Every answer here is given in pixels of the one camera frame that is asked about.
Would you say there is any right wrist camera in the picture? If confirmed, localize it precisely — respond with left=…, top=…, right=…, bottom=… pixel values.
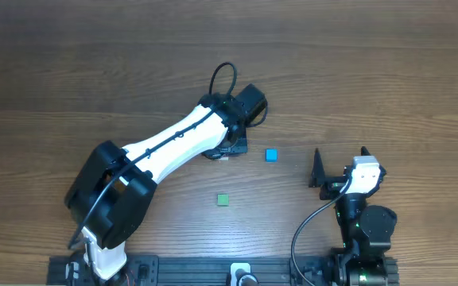
left=343, top=155, right=382, bottom=195

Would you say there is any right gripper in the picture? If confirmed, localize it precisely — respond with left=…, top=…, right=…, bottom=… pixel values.
left=308, top=145, right=372, bottom=201

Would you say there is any mounting rail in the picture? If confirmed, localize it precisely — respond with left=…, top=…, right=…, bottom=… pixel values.
left=47, top=253, right=401, bottom=286

